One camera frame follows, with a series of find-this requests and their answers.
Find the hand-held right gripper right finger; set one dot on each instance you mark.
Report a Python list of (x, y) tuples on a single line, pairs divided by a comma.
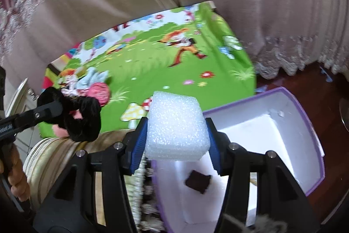
[(214, 145)]

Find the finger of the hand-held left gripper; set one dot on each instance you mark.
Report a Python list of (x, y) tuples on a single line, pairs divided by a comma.
[(46, 111)]

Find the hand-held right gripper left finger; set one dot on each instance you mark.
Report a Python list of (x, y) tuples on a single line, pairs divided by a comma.
[(137, 143)]

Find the black velvet scrunchie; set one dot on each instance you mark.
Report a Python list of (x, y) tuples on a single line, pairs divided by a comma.
[(81, 118)]

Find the white foam block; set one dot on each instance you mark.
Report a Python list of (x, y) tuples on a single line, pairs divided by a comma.
[(177, 126)]

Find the purple cardboard box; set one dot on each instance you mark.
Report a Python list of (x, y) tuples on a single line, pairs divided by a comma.
[(286, 140)]

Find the person's left hand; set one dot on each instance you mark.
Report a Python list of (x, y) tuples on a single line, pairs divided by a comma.
[(17, 183)]

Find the dark brown square piece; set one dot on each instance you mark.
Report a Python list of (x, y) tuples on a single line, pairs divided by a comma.
[(197, 181)]

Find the pink knit item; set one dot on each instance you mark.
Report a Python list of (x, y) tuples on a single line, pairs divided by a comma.
[(99, 92)]

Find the green cartoon printed blanket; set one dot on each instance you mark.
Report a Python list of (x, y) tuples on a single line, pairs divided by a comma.
[(163, 58)]

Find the small blue floor item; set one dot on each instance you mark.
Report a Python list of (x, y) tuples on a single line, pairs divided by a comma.
[(325, 74)]

